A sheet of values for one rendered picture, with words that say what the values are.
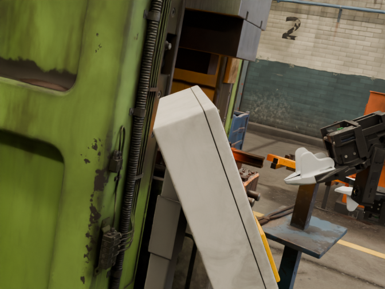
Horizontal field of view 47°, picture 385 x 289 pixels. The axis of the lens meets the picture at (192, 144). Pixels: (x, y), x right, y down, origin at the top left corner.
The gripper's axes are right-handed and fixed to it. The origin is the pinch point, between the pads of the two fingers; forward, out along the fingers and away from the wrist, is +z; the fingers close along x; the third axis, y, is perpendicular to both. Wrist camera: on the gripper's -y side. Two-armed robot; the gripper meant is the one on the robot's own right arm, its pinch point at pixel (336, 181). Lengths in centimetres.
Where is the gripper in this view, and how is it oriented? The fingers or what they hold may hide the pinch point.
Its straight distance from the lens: 124.5
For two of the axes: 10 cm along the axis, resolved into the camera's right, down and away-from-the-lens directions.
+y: -1.8, 9.6, 1.9
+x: 3.7, -1.1, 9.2
